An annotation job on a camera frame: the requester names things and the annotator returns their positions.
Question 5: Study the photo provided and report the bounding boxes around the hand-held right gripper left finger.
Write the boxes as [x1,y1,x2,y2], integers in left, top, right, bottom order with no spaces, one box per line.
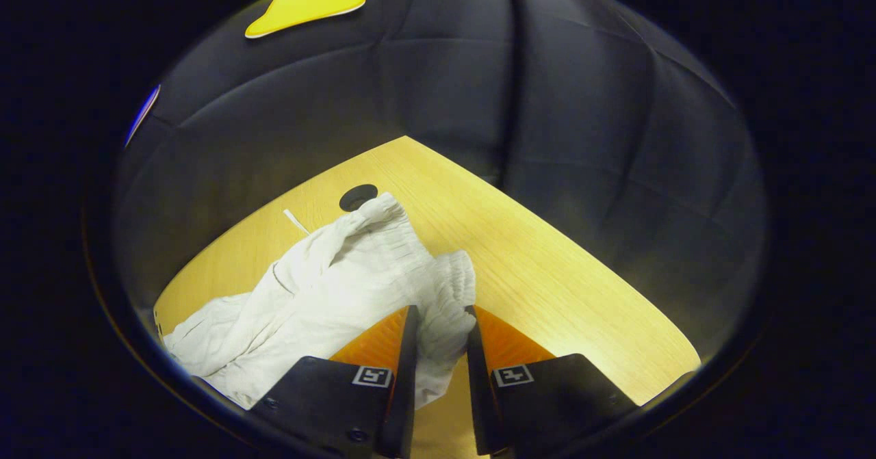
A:
[250,305,420,459]

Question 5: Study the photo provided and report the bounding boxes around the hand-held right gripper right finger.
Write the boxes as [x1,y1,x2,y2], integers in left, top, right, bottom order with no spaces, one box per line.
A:
[465,305,638,456]

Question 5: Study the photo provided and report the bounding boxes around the white jeans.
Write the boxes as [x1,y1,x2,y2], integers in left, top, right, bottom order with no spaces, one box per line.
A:
[163,192,477,410]

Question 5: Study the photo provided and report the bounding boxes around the black backdrop cloth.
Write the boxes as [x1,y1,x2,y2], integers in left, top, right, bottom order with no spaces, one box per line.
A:
[113,0,767,365]

